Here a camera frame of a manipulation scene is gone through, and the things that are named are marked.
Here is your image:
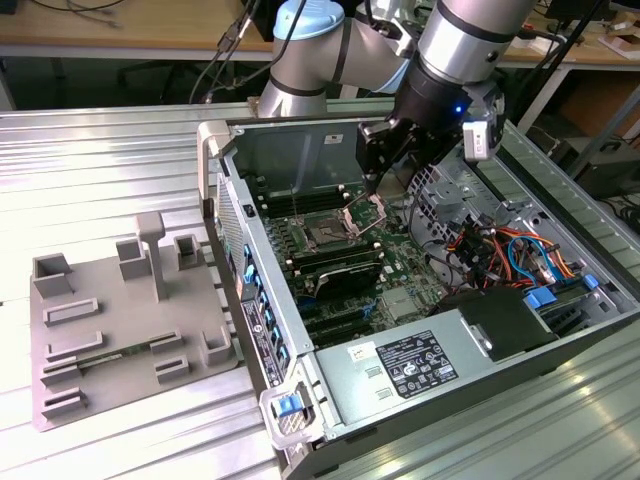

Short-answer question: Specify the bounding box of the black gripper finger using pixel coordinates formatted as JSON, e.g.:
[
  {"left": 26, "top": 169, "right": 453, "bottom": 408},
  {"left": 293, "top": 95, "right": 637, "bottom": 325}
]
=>
[{"left": 357, "top": 119, "right": 401, "bottom": 196}]

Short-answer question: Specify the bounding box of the black RAM slot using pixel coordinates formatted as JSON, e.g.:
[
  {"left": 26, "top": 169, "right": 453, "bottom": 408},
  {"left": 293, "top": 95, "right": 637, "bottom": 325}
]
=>
[
  {"left": 262, "top": 194, "right": 347, "bottom": 216},
  {"left": 259, "top": 185, "right": 345, "bottom": 204},
  {"left": 293, "top": 250, "right": 380, "bottom": 274},
  {"left": 290, "top": 240, "right": 377, "bottom": 259}
]

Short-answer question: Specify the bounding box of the CPU socket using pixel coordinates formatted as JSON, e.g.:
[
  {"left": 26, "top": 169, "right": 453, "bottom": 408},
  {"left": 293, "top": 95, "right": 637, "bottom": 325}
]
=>
[{"left": 299, "top": 212, "right": 366, "bottom": 251}]

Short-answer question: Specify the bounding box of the black expansion slot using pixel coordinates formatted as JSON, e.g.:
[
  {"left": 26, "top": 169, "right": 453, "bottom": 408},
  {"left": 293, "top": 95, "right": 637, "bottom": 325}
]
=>
[
  {"left": 307, "top": 323, "right": 374, "bottom": 347},
  {"left": 302, "top": 310, "right": 371, "bottom": 331}
]

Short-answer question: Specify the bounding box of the open PC case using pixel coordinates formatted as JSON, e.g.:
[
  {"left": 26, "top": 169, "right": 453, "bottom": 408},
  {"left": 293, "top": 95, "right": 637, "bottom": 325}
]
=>
[{"left": 197, "top": 107, "right": 640, "bottom": 480}]

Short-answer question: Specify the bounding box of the metal socket cover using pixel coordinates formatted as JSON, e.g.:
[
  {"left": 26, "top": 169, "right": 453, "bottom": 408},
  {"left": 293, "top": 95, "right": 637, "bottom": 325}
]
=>
[{"left": 339, "top": 192, "right": 389, "bottom": 239}]

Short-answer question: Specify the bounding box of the silver drive cage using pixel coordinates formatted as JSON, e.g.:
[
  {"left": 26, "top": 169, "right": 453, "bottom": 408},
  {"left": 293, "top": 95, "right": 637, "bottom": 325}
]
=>
[{"left": 407, "top": 159, "right": 501, "bottom": 246}]

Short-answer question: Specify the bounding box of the green motherboard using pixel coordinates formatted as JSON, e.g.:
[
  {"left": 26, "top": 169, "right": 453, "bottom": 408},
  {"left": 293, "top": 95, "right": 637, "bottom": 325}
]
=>
[{"left": 249, "top": 177, "right": 441, "bottom": 349}]

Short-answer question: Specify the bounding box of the black graphics card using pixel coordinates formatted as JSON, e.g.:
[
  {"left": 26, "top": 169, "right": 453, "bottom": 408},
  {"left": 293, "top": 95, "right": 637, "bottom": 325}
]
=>
[{"left": 312, "top": 264, "right": 381, "bottom": 301}]

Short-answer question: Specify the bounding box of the silver chipset heat sink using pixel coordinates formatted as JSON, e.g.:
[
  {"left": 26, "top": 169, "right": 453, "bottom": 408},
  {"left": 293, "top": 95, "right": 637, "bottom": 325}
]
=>
[{"left": 382, "top": 289, "right": 419, "bottom": 319}]

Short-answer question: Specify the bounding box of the black box under desk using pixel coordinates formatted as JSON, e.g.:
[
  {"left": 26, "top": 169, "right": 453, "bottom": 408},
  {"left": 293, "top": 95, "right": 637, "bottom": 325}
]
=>
[{"left": 569, "top": 142, "right": 640, "bottom": 199}]

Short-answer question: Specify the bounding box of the cardboard box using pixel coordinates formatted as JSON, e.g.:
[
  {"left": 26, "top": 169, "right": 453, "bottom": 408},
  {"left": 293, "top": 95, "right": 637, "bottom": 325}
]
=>
[{"left": 599, "top": 34, "right": 640, "bottom": 59}]

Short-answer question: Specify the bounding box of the silver power supply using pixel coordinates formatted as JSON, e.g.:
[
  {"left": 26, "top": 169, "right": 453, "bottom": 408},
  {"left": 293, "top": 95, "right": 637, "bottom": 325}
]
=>
[{"left": 312, "top": 309, "right": 494, "bottom": 436}]

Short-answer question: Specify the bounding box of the wooden desk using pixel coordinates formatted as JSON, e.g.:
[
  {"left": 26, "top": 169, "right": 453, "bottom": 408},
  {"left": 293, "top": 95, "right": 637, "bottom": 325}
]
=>
[{"left": 0, "top": 0, "right": 640, "bottom": 71}]

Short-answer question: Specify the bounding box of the grey parts rack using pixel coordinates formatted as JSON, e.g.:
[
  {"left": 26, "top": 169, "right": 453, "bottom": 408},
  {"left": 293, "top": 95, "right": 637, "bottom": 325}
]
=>
[{"left": 29, "top": 210, "right": 241, "bottom": 434}]

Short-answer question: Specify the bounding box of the green RAM stick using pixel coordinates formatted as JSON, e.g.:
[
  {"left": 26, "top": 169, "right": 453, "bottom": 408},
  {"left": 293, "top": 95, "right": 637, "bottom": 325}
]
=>
[{"left": 74, "top": 342, "right": 151, "bottom": 371}]

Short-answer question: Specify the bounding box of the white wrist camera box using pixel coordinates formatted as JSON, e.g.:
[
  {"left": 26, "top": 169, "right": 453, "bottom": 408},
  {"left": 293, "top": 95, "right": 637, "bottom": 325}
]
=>
[{"left": 462, "top": 119, "right": 497, "bottom": 162}]

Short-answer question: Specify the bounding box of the black wire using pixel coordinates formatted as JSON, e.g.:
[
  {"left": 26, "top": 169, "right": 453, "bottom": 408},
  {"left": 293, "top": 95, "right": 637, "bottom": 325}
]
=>
[{"left": 407, "top": 194, "right": 451, "bottom": 251}]

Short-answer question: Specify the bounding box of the thick black cable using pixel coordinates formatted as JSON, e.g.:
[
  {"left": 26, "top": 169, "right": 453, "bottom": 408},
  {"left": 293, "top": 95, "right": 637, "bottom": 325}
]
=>
[{"left": 269, "top": 0, "right": 307, "bottom": 71}]

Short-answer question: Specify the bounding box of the red wire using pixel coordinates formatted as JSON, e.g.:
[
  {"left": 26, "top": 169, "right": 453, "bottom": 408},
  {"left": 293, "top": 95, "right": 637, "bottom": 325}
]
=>
[{"left": 479, "top": 234, "right": 511, "bottom": 286}]

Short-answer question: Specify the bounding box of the blue wire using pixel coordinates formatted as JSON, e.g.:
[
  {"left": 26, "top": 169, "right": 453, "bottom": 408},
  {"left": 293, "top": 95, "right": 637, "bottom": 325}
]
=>
[{"left": 507, "top": 234, "right": 554, "bottom": 294}]

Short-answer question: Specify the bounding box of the orange wire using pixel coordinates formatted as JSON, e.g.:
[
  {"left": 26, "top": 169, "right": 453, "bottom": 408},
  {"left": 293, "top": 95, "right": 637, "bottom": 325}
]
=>
[{"left": 499, "top": 227, "right": 584, "bottom": 279}]

